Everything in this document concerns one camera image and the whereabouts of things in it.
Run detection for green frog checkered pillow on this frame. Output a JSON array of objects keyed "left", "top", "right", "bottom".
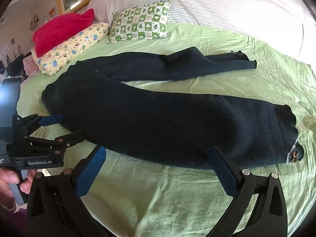
[{"left": 107, "top": 0, "right": 171, "bottom": 44}]

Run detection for person's left hand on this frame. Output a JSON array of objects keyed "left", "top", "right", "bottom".
[{"left": 0, "top": 167, "right": 38, "bottom": 211}]

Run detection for red fluffy towel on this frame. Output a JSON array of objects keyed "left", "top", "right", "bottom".
[{"left": 32, "top": 8, "right": 95, "bottom": 58}]

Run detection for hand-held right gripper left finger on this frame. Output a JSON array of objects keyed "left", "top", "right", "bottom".
[{"left": 26, "top": 145, "right": 107, "bottom": 237}]

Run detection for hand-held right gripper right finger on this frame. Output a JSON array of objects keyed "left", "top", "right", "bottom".
[{"left": 207, "top": 145, "right": 288, "bottom": 237}]

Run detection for pink cloth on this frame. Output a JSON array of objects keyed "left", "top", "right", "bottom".
[{"left": 23, "top": 55, "right": 41, "bottom": 76}]

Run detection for white striped padded headboard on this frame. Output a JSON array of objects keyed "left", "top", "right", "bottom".
[{"left": 87, "top": 0, "right": 305, "bottom": 60}]

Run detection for dark screen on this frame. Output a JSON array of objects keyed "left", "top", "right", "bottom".
[{"left": 6, "top": 54, "right": 25, "bottom": 77}]

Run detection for green bed sheet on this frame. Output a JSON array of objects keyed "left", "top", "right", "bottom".
[{"left": 18, "top": 22, "right": 316, "bottom": 237}]

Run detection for yellow cartoon print pillow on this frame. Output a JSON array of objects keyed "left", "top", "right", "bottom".
[{"left": 32, "top": 22, "right": 110, "bottom": 77}]

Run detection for dark navy pants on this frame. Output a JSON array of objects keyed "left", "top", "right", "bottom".
[{"left": 41, "top": 46, "right": 305, "bottom": 171}]

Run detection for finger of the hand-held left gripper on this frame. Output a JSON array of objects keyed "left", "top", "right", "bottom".
[
  {"left": 15, "top": 131, "right": 86, "bottom": 155},
  {"left": 17, "top": 114, "right": 64, "bottom": 135}
]

